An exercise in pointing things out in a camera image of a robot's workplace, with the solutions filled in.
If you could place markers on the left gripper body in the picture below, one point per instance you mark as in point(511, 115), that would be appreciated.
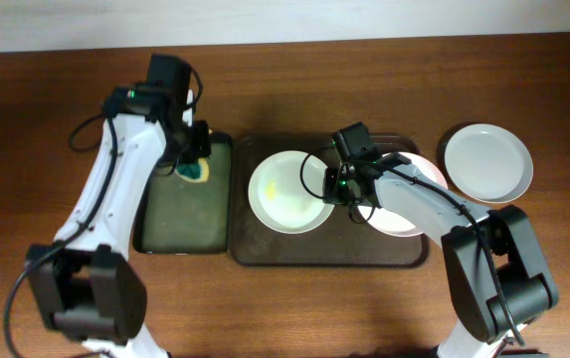
point(195, 144)

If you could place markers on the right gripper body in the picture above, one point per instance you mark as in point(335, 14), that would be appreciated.
point(337, 185)

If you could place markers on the green and yellow sponge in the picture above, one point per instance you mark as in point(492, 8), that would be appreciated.
point(197, 172)

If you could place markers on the white plate with yellow stain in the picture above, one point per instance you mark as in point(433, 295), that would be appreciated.
point(277, 196)

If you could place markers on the pale blue-white plate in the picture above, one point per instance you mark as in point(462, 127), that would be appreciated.
point(488, 163)

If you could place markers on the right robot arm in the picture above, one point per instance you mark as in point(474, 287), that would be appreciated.
point(499, 279)

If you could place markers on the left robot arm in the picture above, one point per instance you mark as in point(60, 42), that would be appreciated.
point(82, 282)

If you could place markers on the brown serving tray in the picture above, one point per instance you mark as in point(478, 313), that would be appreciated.
point(336, 243)

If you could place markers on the dark green water tray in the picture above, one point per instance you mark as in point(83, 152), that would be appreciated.
point(176, 217)

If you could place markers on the cream white plate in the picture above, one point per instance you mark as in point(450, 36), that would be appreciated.
point(392, 224)

